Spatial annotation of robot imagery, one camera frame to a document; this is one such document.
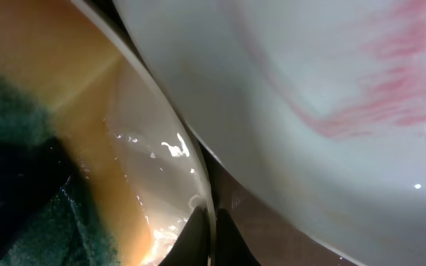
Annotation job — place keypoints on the brown serving tray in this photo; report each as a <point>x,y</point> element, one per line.
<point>271,240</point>

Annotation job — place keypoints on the green yellow sponge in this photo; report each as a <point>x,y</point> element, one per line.
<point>64,198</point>

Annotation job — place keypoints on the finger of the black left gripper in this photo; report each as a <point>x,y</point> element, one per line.
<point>30,175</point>

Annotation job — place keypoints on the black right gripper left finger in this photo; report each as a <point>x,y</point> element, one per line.
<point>192,247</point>

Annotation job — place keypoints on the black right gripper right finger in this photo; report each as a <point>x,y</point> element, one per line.
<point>230,248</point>

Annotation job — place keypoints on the pink plate with red stain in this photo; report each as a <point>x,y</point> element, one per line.
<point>318,108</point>

